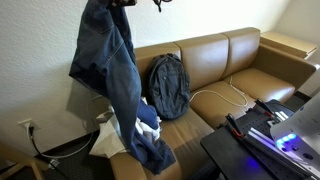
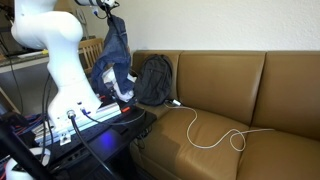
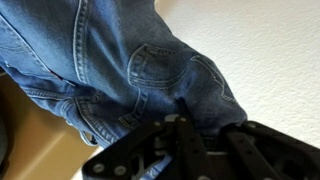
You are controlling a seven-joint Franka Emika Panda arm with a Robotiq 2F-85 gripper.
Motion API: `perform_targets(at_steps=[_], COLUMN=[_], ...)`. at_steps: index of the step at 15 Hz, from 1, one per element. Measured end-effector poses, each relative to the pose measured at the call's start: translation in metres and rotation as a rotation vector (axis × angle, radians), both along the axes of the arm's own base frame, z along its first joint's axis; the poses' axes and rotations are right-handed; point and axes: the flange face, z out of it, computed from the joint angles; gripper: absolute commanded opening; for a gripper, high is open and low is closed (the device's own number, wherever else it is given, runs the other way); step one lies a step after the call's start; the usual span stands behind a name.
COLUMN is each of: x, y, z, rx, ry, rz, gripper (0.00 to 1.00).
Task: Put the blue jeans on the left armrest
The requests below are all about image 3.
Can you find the blue denim jeans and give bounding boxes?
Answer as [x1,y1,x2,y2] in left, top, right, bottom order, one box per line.
[0,0,249,180]

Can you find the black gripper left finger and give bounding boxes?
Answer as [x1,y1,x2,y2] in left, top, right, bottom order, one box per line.
[81,98,215,180]

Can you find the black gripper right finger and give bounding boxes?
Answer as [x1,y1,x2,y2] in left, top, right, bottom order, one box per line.
[215,119,320,180]

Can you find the tan leather sofa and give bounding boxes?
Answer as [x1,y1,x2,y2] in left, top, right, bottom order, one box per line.
[0,68,103,180]

